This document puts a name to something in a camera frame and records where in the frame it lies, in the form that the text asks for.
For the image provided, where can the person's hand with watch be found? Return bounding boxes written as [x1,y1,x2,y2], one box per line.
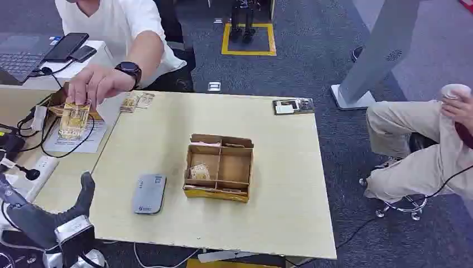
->
[66,63,136,110]

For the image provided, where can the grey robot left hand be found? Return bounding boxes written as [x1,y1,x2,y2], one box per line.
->
[0,171,96,250]

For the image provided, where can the seated person's hand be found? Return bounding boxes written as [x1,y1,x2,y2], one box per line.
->
[441,93,473,130]

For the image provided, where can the yellow printed card stack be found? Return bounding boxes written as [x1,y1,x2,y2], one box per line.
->
[58,100,92,141]

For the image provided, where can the white box stand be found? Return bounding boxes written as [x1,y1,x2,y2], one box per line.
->
[21,40,128,128]

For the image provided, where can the black wrist watch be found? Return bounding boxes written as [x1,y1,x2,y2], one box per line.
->
[114,61,143,92]

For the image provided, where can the brown cardboard box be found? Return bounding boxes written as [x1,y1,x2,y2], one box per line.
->
[46,83,104,121]

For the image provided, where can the large black phone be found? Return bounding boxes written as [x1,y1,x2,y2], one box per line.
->
[44,32,90,63]

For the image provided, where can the seated person in beige trousers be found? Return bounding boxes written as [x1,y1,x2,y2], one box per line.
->
[363,84,473,205]

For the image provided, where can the white printed paper sheet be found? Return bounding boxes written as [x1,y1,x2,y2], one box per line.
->
[43,117,108,155]

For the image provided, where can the white power strip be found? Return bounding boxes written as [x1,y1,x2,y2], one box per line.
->
[13,155,60,203]

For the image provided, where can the person in white top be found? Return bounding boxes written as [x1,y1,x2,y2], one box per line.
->
[54,0,196,111]

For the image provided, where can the white power adapter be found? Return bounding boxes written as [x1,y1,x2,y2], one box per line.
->
[31,105,49,132]

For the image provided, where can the dark grey laptop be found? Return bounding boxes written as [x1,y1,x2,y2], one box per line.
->
[0,35,62,84]

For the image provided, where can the black device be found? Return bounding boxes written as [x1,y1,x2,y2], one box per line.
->
[0,130,27,165]

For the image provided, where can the white slanted pillar stand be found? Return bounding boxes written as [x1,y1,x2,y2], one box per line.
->
[330,0,423,111]

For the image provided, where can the chrome base stool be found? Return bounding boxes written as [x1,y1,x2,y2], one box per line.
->
[359,132,430,222]

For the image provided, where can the black shoe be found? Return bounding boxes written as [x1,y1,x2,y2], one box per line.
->
[350,45,365,63]

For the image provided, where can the yellow floor tape square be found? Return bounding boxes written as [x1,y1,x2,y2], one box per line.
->
[221,22,277,58]

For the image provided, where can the wooden compartment card box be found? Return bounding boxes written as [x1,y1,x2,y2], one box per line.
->
[182,133,254,203]

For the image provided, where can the black robot legs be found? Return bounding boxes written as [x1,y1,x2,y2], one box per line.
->
[229,0,260,44]

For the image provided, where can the black tray with cards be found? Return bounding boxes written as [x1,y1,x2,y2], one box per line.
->
[272,97,316,116]

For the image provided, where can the yellow panel under desk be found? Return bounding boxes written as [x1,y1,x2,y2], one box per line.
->
[186,258,282,268]

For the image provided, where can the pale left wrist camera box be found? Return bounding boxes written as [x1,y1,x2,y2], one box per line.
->
[54,216,96,265]

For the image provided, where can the white cable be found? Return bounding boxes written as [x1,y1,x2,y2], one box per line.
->
[133,242,201,268]

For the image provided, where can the black floor cable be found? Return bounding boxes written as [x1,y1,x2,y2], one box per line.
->
[285,164,473,268]

